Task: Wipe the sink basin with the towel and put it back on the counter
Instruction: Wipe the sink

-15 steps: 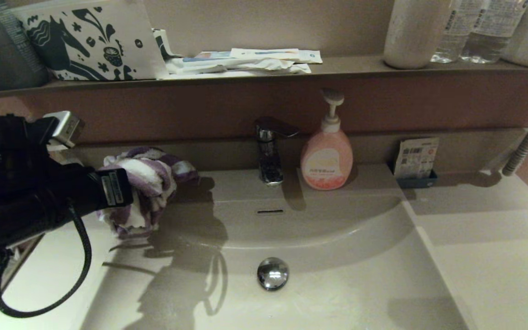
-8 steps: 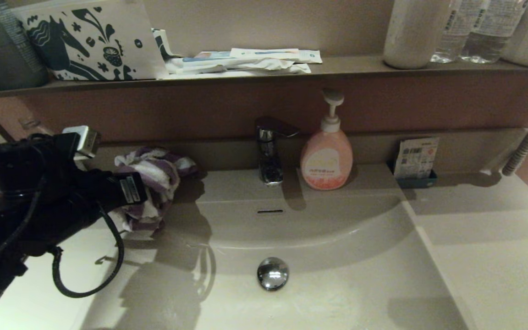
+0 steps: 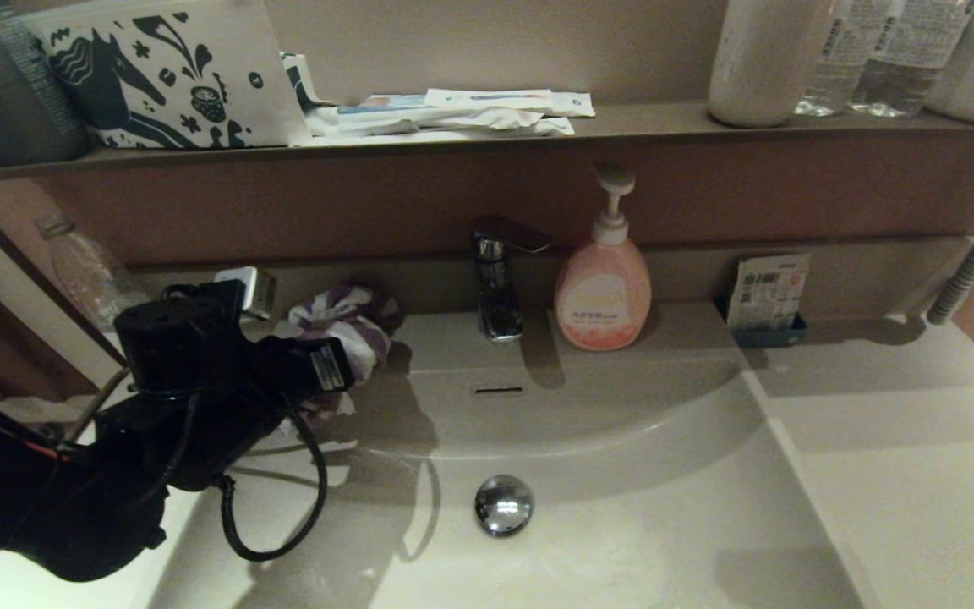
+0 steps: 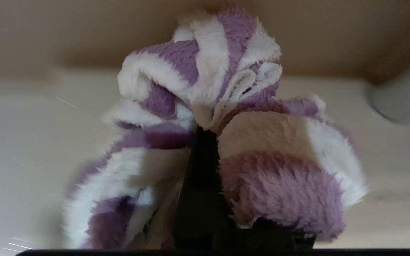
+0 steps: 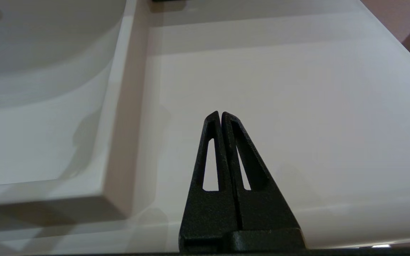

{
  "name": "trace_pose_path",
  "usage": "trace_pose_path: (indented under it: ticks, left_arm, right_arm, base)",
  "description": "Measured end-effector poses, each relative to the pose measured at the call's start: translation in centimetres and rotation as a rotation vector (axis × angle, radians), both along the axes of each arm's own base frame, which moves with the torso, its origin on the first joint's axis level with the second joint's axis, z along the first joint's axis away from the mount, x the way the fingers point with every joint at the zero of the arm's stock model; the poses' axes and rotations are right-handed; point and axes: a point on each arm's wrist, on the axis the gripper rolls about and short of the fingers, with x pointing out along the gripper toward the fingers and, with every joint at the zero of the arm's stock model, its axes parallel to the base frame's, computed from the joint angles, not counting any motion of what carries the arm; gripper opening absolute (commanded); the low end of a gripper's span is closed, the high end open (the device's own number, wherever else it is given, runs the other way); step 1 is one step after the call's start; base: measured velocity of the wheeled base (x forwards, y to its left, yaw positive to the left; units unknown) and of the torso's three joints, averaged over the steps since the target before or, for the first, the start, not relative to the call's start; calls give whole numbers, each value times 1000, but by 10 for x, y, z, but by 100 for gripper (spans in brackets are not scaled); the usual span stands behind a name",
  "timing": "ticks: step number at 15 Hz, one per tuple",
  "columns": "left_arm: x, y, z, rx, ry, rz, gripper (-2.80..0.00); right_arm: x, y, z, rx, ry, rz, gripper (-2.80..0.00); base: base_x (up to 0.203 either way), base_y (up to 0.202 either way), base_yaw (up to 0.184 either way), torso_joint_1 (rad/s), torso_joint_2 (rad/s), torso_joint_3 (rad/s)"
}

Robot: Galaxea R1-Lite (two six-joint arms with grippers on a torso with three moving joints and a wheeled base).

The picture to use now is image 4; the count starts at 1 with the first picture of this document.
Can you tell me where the purple white striped towel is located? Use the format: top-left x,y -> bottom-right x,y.
61,5 -> 369,249

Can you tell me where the chrome drain stopper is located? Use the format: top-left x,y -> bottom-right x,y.
365,68 -> 410,123

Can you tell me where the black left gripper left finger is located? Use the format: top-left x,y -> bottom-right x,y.
174,126 -> 227,249

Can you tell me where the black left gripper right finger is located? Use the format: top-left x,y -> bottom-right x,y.
226,218 -> 316,249

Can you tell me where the white sink basin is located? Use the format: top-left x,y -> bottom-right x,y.
0,69 -> 410,249

